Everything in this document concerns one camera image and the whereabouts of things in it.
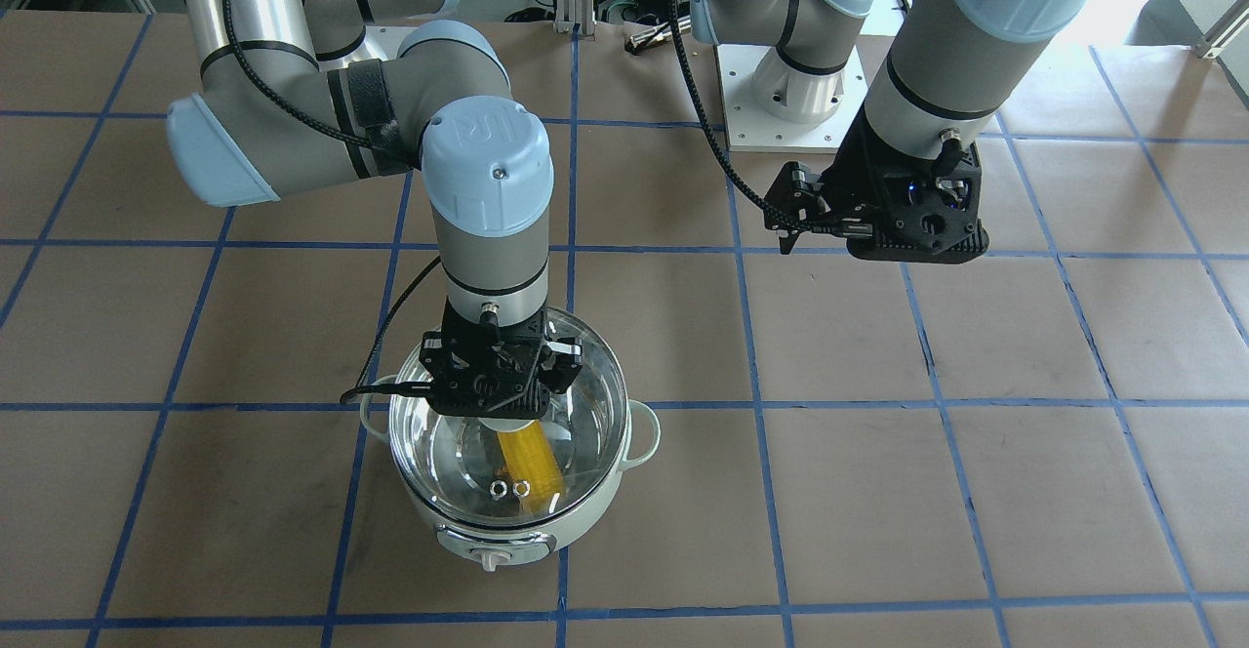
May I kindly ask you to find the black gripper at corn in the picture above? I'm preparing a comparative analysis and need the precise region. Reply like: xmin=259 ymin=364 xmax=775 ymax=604
xmin=764 ymin=125 xmax=987 ymax=263

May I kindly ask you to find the black gripper over pot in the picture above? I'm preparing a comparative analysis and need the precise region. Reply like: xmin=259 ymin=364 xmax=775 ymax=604
xmin=420 ymin=303 xmax=582 ymax=422

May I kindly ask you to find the yellow corn cob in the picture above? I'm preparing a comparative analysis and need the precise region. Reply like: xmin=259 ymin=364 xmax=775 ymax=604
xmin=497 ymin=421 xmax=567 ymax=516

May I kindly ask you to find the glass pot lid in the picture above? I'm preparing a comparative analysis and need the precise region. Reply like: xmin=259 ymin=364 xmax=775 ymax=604
xmin=387 ymin=308 xmax=638 ymax=543

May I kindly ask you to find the silver robot arm with corn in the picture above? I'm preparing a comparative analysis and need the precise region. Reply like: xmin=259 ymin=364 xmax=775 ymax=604
xmin=689 ymin=0 xmax=1087 ymax=263

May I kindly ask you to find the silver robot arm over pot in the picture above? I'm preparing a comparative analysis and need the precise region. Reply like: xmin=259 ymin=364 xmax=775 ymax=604
xmin=169 ymin=0 xmax=581 ymax=430

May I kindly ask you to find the pale green cooking pot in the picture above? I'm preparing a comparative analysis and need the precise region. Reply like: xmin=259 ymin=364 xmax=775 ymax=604
xmin=358 ymin=306 xmax=662 ymax=573

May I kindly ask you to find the silver robot arm base plate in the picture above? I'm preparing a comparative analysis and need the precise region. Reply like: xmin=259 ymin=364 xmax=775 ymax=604
xmin=714 ymin=45 xmax=868 ymax=154

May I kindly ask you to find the black braided cable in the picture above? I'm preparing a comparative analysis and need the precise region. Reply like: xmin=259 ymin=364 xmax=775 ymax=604
xmin=669 ymin=0 xmax=831 ymax=233

